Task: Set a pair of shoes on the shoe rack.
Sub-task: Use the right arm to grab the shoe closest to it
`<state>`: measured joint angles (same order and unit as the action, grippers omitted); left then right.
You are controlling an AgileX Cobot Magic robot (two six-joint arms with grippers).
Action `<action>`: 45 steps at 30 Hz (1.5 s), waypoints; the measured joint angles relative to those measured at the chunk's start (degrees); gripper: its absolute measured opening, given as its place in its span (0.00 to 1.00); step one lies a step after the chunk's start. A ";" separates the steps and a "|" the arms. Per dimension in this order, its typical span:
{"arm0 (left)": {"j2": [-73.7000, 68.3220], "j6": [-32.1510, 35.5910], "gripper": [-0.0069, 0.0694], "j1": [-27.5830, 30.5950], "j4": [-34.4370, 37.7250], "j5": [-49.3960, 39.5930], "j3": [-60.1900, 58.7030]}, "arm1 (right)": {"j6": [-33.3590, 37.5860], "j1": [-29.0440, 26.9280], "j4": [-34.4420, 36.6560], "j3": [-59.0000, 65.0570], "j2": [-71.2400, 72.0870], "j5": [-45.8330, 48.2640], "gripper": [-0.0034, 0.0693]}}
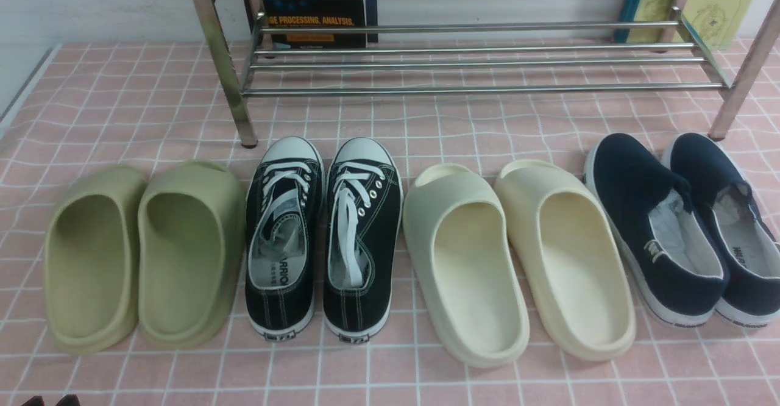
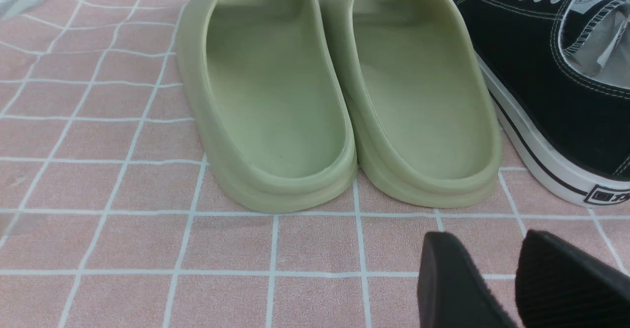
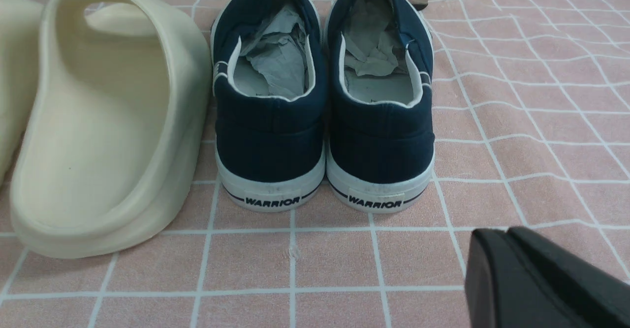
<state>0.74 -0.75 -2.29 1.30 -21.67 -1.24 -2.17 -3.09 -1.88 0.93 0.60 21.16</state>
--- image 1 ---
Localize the navy slip-on shoe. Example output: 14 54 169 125
661 133 779 328
583 133 729 328

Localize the silver metal shoe rack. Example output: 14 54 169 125
193 0 778 149

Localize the black canvas sneaker, right one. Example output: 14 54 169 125
323 137 404 344

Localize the black canvas sneaker, one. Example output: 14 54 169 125
245 137 324 342
323 137 404 344

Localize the cream foam slide, left one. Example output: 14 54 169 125
402 163 530 369

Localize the cream foam slide, one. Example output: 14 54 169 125
402 163 530 369
495 159 636 361

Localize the black canvas sneaker, left one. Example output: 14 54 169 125
245 137 324 342

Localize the dark image processing book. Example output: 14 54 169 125
243 0 378 49

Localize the green foam slide, inner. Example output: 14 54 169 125
138 160 246 349

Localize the green foam slide,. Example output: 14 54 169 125
138 160 246 349
43 165 147 355

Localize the cream foam slide, right one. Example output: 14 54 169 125
495 159 636 361

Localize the pink checked tablecloth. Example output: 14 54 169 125
1 43 778 405

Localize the green foam slide, outer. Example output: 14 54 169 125
43 165 147 355

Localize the teal and yellow book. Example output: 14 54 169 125
614 0 752 50

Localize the black object at bottom edge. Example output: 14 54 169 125
20 394 81 406

